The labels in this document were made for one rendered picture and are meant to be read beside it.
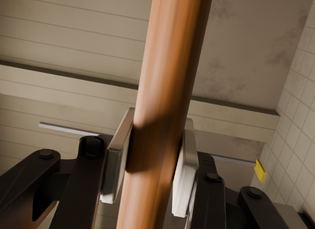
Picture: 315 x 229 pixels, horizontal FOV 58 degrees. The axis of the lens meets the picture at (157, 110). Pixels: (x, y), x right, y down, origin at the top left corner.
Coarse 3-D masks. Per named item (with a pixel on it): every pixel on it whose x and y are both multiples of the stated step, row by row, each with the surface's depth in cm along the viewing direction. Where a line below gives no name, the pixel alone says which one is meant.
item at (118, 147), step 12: (132, 108) 19; (132, 120) 17; (120, 132) 15; (120, 144) 14; (108, 156) 13; (120, 156) 13; (108, 168) 13; (120, 168) 14; (108, 180) 14; (120, 180) 15; (108, 192) 14
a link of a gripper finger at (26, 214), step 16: (32, 160) 12; (48, 160) 12; (0, 176) 10; (16, 176) 10; (32, 176) 11; (48, 176) 11; (0, 192) 9; (16, 192) 10; (32, 192) 10; (0, 208) 9; (16, 208) 9; (32, 208) 11; (48, 208) 12; (0, 224) 9; (16, 224) 10; (32, 224) 11
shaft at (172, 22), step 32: (160, 0) 14; (192, 0) 13; (160, 32) 14; (192, 32) 14; (160, 64) 14; (192, 64) 14; (160, 96) 15; (160, 128) 15; (128, 160) 17; (160, 160) 16; (128, 192) 17; (160, 192) 16; (128, 224) 17; (160, 224) 18
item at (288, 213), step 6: (276, 204) 206; (282, 204) 207; (282, 210) 199; (288, 210) 201; (294, 210) 202; (282, 216) 192; (288, 216) 194; (294, 216) 195; (300, 216) 204; (306, 216) 205; (288, 222) 187; (294, 222) 188; (300, 222) 189; (306, 222) 198; (294, 228) 182; (300, 228) 183; (306, 228) 184; (312, 228) 193
